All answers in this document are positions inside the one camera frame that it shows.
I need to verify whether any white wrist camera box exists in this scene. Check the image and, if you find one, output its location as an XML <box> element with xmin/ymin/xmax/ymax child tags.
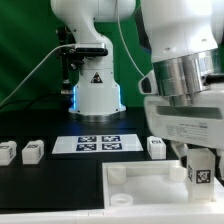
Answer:
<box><xmin>138</xmin><ymin>70</ymin><xmax>158</xmax><ymax>95</ymax></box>

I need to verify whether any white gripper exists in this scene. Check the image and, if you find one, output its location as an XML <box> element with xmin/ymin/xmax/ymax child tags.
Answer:
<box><xmin>144</xmin><ymin>84</ymin><xmax>224</xmax><ymax>180</ymax></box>

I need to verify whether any white cable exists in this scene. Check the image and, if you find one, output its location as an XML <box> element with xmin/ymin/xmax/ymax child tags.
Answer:
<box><xmin>0</xmin><ymin>43</ymin><xmax>76</xmax><ymax>107</ymax></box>

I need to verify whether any black cable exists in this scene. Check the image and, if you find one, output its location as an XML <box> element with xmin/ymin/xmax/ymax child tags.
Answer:
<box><xmin>0</xmin><ymin>93</ymin><xmax>68</xmax><ymax>111</ymax></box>

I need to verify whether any black camera stand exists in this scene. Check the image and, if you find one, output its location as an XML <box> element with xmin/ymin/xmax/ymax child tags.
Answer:
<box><xmin>56</xmin><ymin>26</ymin><xmax>82</xmax><ymax>108</ymax></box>

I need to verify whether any white square table top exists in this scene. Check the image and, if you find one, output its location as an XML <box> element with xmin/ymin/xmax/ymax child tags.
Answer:
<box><xmin>102</xmin><ymin>160</ymin><xmax>224</xmax><ymax>210</ymax></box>

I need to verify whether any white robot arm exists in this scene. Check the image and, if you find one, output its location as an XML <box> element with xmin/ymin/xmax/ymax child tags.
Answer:
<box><xmin>50</xmin><ymin>0</ymin><xmax>224</xmax><ymax>178</ymax></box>

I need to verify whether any white marker sheet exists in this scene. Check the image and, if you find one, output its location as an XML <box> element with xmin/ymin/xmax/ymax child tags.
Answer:
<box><xmin>52</xmin><ymin>134</ymin><xmax>143</xmax><ymax>154</ymax></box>

